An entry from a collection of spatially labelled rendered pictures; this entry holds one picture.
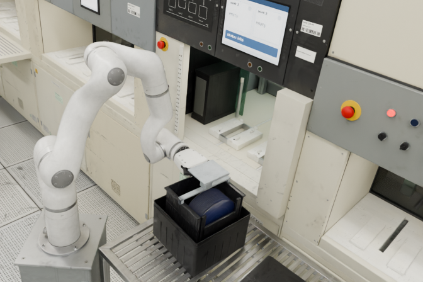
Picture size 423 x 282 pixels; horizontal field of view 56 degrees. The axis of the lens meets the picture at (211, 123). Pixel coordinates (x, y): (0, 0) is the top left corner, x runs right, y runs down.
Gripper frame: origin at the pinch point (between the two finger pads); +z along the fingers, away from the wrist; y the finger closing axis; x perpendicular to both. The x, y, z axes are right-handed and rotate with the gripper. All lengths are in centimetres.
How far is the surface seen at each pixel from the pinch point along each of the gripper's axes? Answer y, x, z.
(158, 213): 13.8, -19.4, -9.9
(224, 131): -50, -19, -43
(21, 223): 37, -110, -131
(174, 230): 13.7, -19.4, 0.6
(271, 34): -28, 48, -5
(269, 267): -6.0, -23.0, 31.3
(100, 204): -13, -109, -119
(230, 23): -26, 47, -25
